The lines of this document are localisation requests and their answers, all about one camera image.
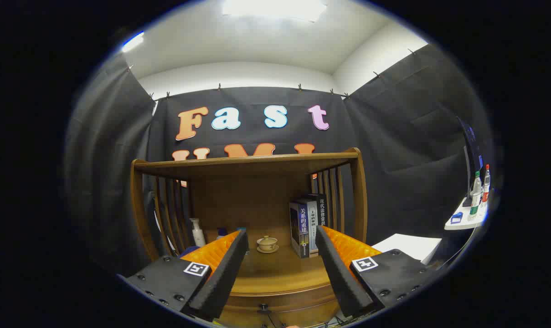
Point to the blue spine book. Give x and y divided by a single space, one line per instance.
303 228

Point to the ceiling light panel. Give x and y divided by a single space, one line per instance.
275 8

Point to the red label water bottle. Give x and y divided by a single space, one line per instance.
486 187

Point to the pale grey spine book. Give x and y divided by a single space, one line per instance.
313 228

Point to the blue towel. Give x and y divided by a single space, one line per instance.
188 250

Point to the wooden cabinet with slatted sides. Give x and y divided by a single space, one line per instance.
248 165

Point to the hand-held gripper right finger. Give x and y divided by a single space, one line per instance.
337 273

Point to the black spine book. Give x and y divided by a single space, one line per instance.
322 207

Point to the white pump bottle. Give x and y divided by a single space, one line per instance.
198 237

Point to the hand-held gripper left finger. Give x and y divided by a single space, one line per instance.
225 278

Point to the green label water bottle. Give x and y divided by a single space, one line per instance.
476 200

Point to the wooden drawer with black knob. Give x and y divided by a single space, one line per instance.
298 306

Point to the small blue object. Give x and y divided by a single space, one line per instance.
456 217

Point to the white bottle with blue cap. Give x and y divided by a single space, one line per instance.
221 234

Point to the white side table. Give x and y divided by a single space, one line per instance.
462 223

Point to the white box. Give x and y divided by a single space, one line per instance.
407 246

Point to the beige lidded teacup with saucer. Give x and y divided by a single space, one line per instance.
267 245

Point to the wooden countertop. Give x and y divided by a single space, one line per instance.
280 269

